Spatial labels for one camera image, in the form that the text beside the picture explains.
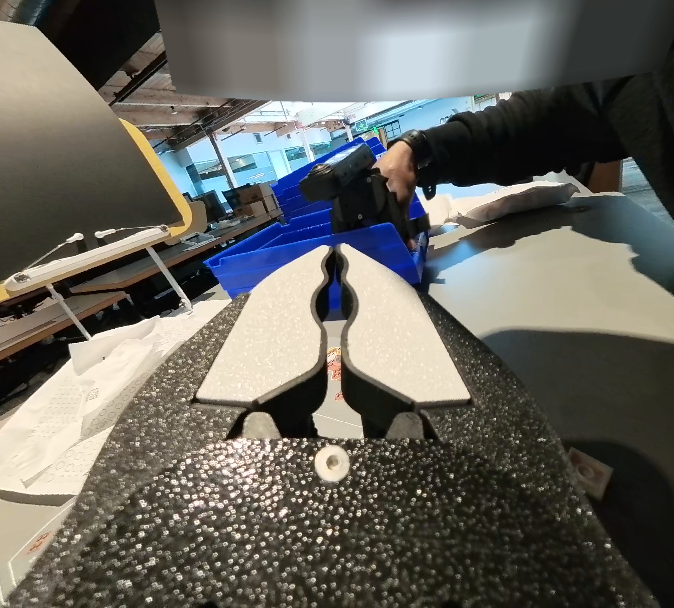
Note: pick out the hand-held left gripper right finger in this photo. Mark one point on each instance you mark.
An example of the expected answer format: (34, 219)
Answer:
(400, 350)

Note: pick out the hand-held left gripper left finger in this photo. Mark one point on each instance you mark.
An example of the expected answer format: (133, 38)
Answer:
(263, 345)

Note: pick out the person's right forearm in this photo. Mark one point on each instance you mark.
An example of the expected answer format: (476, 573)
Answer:
(526, 145)

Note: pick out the grey desk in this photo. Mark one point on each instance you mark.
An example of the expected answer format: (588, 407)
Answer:
(526, 276)

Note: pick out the person's right hand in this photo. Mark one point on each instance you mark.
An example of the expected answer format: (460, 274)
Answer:
(400, 171)

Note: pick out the green exit sign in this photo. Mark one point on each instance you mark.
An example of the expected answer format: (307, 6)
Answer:
(364, 125)

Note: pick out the black wristwatch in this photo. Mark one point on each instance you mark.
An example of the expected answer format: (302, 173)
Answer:
(418, 142)

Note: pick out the grey instruction booklet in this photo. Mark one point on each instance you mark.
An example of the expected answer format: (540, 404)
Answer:
(342, 418)

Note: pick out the small brown cardboard carton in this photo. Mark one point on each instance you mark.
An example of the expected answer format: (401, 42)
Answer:
(255, 195)

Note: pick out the long wooden table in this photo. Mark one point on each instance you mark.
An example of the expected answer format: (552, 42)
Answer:
(158, 271)

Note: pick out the black computer monitor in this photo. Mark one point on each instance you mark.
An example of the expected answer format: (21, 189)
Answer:
(208, 204)

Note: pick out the white plastic mailer bag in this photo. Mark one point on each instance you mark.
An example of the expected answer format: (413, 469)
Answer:
(516, 200)

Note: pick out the white panel stand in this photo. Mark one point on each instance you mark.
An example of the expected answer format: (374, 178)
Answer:
(79, 255)

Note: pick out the white printed paper bag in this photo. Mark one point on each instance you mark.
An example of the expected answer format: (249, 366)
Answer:
(52, 424)

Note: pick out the pale brown toy plate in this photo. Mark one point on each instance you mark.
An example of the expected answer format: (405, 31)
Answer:
(589, 471)

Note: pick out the black panel with yellow edge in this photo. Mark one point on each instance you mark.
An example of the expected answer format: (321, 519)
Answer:
(79, 145)

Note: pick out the person's dark jacket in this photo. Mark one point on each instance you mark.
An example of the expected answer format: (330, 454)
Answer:
(653, 145)

